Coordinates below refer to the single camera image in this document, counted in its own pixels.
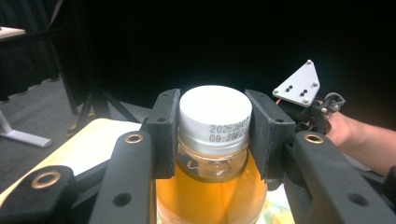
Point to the white table mat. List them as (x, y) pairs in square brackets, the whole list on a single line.
[(99, 146)]

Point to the black tripod stand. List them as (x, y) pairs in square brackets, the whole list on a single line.
[(93, 102)]

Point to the orange drink bottle white cap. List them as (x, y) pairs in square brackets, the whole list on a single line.
[(214, 105)]

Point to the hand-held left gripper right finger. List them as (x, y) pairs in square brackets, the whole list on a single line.
[(267, 133)]

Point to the white metal desk frame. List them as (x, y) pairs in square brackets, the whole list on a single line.
[(21, 135)]

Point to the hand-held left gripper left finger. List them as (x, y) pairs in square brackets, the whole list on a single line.
[(163, 133)]

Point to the dark curtain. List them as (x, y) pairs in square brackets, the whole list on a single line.
[(28, 62)]

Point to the orange slice print cloth bag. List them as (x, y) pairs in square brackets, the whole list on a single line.
[(275, 211)]

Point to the pale wooden board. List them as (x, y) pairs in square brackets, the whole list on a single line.
[(9, 31)]

